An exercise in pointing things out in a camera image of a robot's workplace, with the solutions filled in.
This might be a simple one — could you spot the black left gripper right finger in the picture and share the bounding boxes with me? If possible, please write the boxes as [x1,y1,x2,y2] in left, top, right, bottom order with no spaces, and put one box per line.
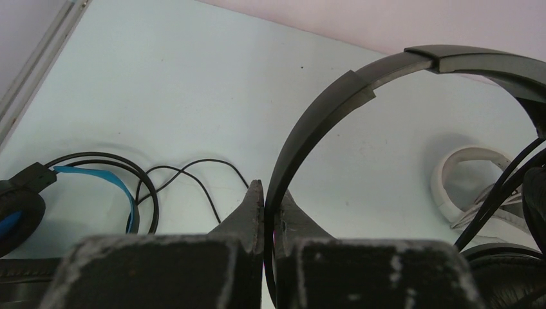
[274,193,484,308]

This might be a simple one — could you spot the aluminium frame rail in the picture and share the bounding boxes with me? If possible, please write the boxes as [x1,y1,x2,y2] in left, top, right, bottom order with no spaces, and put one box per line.
[1,1,89,142]

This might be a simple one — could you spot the white headphones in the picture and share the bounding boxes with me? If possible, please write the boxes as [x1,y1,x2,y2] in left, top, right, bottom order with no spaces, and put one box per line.
[430,145,531,245]

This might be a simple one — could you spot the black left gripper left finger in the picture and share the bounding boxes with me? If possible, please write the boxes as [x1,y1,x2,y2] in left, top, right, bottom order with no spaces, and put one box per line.
[40,180,264,308]

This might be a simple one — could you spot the blue black headphones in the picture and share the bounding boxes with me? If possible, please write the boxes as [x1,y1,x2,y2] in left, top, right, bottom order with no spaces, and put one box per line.
[0,151,161,309]

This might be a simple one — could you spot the black cable with two plugs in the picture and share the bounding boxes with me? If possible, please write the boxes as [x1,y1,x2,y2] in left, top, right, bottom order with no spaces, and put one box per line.
[135,158,250,225]

